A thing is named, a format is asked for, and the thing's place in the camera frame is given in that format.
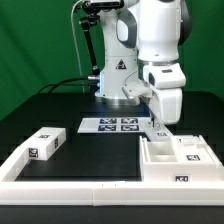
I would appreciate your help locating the white cabinet body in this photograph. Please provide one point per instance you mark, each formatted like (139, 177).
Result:
(157, 166)

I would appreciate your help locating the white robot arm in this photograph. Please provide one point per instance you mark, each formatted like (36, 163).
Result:
(141, 39)

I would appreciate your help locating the white block with markers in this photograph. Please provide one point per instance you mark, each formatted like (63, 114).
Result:
(44, 143)

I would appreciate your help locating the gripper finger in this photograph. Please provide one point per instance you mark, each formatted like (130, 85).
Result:
(155, 123)

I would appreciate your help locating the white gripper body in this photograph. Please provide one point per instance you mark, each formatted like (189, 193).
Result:
(166, 105)

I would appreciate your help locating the white marker base plate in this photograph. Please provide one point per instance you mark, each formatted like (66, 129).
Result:
(113, 125)

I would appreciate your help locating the white U-shaped fence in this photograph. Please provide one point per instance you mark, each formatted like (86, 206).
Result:
(13, 192)

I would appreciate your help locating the white door panel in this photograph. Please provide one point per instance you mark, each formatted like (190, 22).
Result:
(190, 149)
(155, 135)

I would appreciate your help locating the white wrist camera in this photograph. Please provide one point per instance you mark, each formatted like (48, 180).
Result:
(134, 91)

